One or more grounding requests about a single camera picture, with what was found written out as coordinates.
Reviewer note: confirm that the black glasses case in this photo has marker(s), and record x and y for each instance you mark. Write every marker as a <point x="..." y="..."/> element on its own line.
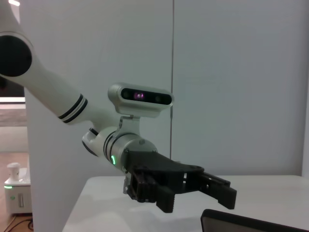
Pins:
<point x="241" y="224"/>

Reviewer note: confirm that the left gripper silver connector stud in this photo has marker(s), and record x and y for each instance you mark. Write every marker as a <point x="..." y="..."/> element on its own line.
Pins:
<point x="125" y="186"/>

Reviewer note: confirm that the white floor docking device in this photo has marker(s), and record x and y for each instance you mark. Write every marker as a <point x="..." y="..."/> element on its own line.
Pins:
<point x="17" y="193"/>

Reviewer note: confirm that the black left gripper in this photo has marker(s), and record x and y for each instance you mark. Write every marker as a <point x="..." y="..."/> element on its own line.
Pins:
<point x="169" y="174"/>

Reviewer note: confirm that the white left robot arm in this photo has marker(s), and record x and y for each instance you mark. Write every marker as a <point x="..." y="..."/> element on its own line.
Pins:
<point x="48" y="89"/>

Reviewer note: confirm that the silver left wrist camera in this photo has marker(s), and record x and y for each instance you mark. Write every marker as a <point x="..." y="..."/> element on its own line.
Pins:
<point x="142" y="106"/>

